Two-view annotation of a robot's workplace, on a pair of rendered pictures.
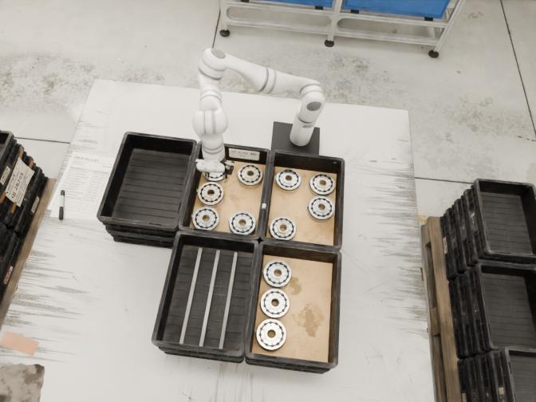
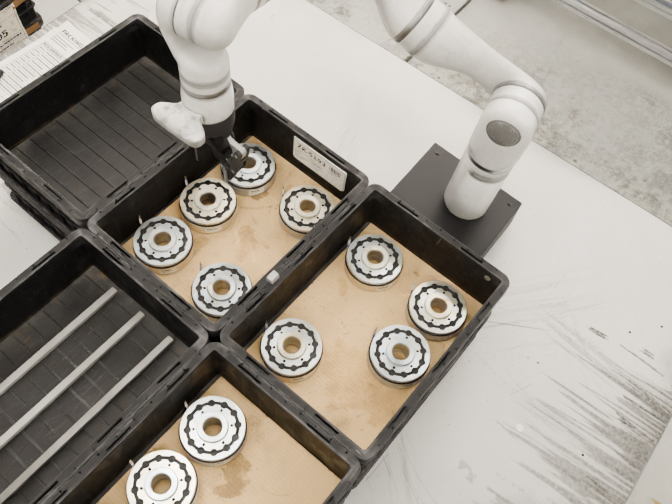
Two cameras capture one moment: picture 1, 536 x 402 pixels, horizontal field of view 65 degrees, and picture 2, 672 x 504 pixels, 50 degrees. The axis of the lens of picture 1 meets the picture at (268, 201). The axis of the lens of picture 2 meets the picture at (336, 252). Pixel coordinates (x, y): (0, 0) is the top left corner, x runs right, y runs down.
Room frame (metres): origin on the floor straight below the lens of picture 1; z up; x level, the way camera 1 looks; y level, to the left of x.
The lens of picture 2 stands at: (0.30, -0.33, 1.97)
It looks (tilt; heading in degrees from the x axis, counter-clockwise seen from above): 60 degrees down; 30
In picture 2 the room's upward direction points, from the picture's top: 10 degrees clockwise
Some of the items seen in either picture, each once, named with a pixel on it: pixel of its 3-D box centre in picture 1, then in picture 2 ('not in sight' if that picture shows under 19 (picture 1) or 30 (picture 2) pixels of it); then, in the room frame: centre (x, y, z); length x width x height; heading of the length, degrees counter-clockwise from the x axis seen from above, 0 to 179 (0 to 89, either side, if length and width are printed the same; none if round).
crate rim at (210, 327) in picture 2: (226, 188); (233, 204); (0.78, 0.16, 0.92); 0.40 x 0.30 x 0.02; 179
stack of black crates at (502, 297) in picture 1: (496, 314); not in sight; (0.57, -1.17, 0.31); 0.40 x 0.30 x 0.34; 1
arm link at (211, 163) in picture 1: (212, 153); (197, 97); (0.76, 0.20, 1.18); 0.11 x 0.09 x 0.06; 0
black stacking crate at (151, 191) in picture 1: (152, 185); (118, 129); (0.78, 0.46, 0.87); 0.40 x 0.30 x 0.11; 179
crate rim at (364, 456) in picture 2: (304, 198); (369, 310); (0.77, -0.14, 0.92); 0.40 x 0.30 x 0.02; 179
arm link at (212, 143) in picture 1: (207, 130); (195, 35); (0.78, 0.21, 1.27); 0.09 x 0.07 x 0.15; 99
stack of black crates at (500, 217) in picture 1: (487, 234); not in sight; (0.98, -1.16, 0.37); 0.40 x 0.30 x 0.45; 1
